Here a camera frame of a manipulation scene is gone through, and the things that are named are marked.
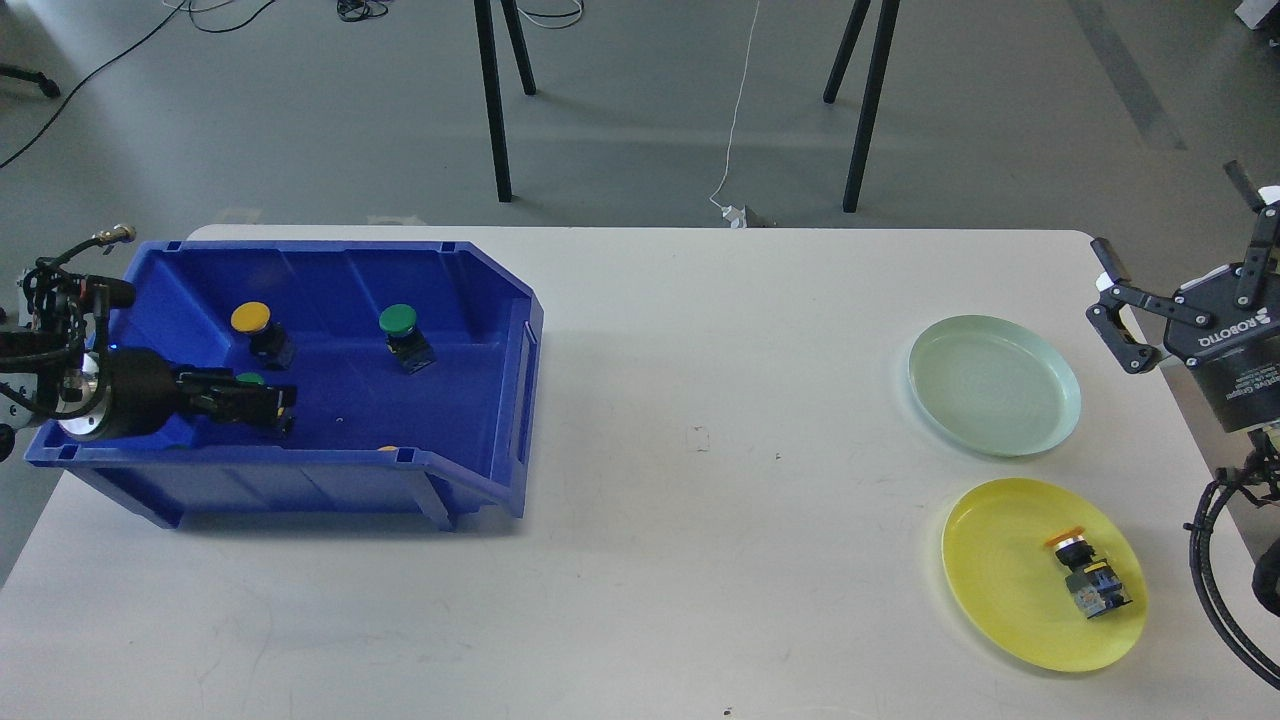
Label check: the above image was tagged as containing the black tripod left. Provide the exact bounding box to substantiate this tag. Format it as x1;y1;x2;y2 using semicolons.
472;1;538;204

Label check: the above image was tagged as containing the black tripod right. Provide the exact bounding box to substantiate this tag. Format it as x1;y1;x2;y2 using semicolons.
822;1;901;214

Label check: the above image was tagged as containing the yellow push button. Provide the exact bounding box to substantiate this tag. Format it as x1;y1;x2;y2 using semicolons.
230;301;296;372
1043;527;1132;620

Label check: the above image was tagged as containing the light green plate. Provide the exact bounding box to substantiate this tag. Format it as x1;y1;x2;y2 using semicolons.
905;314;1083;457

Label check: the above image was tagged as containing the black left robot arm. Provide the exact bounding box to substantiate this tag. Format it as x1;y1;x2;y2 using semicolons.
1;225;297;457

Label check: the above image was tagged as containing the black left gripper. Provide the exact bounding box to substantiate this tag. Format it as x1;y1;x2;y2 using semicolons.
58;348;297;442

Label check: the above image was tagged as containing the yellow plate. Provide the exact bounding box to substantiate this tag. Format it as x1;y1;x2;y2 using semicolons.
940;477;1149;673

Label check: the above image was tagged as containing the blue plastic bin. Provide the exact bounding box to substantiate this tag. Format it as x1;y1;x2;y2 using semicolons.
24;240;543;530

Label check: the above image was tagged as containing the green push button back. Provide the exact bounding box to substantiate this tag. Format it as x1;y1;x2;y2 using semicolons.
378;304;436;374

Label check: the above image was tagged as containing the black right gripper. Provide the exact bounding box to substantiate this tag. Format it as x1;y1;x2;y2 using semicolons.
1085;160;1280;433

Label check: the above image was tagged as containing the white cable with plug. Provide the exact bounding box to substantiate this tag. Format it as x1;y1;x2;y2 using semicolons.
709;0;765;229

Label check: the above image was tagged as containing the black floor cable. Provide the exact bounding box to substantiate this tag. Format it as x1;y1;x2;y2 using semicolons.
0;0;282;170

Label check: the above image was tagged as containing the black tripod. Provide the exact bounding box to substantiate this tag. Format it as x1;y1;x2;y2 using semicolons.
472;1;538;204
822;1;901;214

